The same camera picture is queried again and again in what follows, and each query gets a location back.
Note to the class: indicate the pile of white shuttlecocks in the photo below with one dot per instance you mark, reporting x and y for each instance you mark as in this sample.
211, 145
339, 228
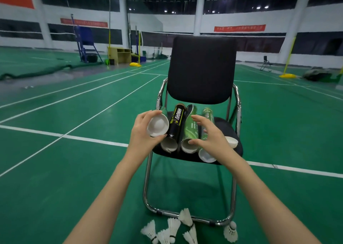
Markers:
185, 217

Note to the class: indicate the black chair with chrome frame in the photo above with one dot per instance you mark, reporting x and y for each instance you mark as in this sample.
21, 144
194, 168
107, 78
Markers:
201, 69

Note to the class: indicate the person's left forearm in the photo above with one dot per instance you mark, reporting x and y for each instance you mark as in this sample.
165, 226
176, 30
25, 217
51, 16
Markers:
107, 206

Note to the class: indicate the dark green rolled net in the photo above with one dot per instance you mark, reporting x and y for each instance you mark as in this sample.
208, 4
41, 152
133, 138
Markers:
51, 69

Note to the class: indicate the black shuttlecock tube green stripe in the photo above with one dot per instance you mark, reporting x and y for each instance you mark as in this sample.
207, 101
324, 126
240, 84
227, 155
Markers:
164, 112

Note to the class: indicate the thin yellow pole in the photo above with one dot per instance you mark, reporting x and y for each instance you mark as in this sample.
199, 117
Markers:
109, 37

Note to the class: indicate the yellow net post with base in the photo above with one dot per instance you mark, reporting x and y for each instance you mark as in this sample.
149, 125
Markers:
135, 64
287, 76

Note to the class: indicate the person's right forearm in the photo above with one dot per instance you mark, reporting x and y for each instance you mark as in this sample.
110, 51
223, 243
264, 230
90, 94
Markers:
268, 211

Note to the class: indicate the blue storage box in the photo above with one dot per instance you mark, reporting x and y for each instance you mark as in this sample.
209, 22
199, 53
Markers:
142, 59

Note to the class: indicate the black green Hangyu tube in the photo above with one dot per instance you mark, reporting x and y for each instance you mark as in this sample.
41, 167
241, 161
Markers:
177, 120

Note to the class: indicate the red wall banner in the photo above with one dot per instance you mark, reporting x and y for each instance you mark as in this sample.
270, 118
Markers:
84, 22
239, 28

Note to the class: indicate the black floor stand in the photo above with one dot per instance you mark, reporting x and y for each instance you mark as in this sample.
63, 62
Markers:
265, 59

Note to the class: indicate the wooden shelf cabinet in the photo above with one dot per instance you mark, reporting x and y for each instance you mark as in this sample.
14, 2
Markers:
119, 56

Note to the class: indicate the black badminton net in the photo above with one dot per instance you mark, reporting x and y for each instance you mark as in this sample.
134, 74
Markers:
158, 38

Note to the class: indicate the person's right hand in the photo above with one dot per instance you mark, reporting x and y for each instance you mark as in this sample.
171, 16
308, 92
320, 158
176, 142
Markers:
217, 147

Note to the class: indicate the bright green glossy shuttlecock tube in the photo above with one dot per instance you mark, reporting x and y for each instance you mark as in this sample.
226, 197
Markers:
207, 113

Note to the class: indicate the yellow green net post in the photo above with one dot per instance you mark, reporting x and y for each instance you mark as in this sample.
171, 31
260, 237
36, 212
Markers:
338, 77

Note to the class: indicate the small green plastic object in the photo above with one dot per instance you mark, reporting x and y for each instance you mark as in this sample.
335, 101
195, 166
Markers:
107, 62

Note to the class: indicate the black sports bag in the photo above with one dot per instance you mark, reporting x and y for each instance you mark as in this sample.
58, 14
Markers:
316, 75

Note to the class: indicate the person's left hand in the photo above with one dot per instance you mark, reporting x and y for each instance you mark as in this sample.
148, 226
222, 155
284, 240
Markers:
139, 142

